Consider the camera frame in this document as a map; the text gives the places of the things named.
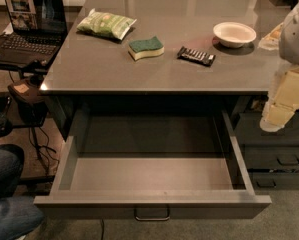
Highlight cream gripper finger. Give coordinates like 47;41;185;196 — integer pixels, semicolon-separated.
262;104;295;128

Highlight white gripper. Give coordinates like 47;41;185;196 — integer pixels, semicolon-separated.
274;2;299;111

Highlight black rxbar chocolate bar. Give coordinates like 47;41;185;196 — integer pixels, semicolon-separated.
177;46;216;67

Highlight dark side drawer cabinet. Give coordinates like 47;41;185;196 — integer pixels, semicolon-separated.
233;95;299;191

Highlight open grey top drawer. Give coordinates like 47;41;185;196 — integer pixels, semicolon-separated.
35;111;271;220

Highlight white bowl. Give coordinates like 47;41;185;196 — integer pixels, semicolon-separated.
213;22;256;48

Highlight green yellow sponge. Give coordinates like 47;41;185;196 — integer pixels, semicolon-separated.
128;36;164;61

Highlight green chip bag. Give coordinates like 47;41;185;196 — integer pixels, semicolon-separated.
77;9;136;40

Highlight black laptop stand table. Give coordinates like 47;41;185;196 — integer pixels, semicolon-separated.
0;74;55;184

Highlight black device with label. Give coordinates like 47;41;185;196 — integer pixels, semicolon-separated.
8;78;44;105

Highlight black laptop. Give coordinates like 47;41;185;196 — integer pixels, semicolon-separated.
0;0;67;69

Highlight person's leg in jeans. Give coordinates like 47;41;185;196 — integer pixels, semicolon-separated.
0;144;24;198

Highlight metal drawer handle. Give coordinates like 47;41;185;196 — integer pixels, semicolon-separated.
134;208;170;222

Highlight black cables on floor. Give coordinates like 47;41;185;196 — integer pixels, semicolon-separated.
28;126;61;175

